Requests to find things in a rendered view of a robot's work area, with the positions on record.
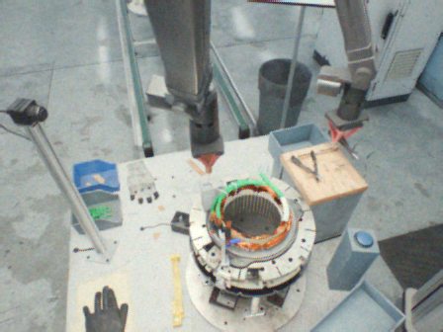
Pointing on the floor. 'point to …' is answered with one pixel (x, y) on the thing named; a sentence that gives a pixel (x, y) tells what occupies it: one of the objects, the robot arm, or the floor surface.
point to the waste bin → (273, 109)
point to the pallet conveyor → (147, 102)
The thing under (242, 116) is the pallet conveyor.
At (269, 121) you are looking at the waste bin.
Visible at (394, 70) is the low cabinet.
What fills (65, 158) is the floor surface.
